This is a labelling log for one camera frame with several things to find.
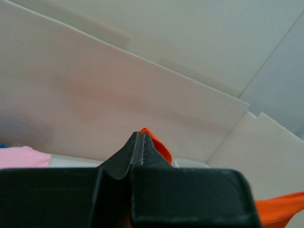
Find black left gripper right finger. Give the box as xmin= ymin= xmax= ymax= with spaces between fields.
xmin=138 ymin=133 xmax=173 ymax=168

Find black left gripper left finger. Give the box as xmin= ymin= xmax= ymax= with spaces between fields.
xmin=98 ymin=132 xmax=139 ymax=180

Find orange t shirt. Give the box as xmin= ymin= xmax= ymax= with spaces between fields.
xmin=140 ymin=127 xmax=304 ymax=228

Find white perforated plastic basket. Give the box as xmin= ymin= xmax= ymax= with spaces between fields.
xmin=172 ymin=158 xmax=209 ymax=168

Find pink folded t shirt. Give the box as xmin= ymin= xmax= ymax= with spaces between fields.
xmin=0 ymin=146 xmax=51 ymax=169

